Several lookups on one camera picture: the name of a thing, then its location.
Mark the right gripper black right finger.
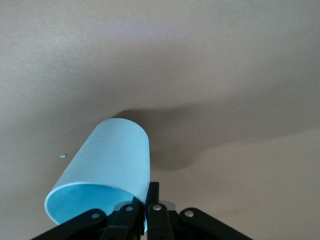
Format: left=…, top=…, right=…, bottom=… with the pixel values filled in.
left=146, top=181, right=254, bottom=240

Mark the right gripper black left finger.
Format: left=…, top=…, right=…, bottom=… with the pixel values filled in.
left=31, top=197, right=147, bottom=240

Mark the blue plastic cup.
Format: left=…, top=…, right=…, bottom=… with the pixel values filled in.
left=44, top=117, right=152, bottom=235

